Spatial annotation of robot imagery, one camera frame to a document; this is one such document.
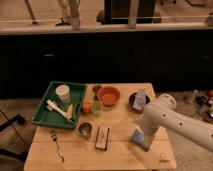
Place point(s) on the blue sponge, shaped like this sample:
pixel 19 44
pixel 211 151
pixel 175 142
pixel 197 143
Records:
pixel 138 138

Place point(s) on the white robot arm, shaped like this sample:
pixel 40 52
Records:
pixel 161 112

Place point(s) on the red bowl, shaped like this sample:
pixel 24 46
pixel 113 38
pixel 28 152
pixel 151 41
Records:
pixel 108 95

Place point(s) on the dark brown bowl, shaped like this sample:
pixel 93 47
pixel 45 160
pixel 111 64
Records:
pixel 131 102

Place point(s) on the grey cloth in bowl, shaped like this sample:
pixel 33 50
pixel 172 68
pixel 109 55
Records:
pixel 140 100

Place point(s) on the dark red small object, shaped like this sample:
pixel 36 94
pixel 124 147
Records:
pixel 96 88

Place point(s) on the green plastic cup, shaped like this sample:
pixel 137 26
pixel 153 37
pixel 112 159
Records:
pixel 96 108

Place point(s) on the orange fruit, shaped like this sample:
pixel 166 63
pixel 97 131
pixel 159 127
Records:
pixel 86 107

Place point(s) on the yellow wedge in tray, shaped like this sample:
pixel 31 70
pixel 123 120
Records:
pixel 70 111

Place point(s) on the white cup in tray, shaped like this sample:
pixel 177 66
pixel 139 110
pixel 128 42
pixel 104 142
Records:
pixel 63 92

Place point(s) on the small metal cup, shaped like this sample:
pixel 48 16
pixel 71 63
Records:
pixel 85 130

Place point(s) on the brown rectangular block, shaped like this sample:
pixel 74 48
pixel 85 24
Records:
pixel 102 138

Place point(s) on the white brush in tray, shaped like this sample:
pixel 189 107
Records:
pixel 52 106

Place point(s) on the green plastic tray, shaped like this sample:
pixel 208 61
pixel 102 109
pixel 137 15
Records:
pixel 45 116

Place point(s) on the silver fork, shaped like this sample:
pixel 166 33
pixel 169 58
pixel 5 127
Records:
pixel 53 137

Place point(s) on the black cabinet on ledge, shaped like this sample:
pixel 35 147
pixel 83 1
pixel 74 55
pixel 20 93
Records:
pixel 117 12

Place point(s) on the black office chair base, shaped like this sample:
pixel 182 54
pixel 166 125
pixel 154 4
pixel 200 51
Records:
pixel 9 131

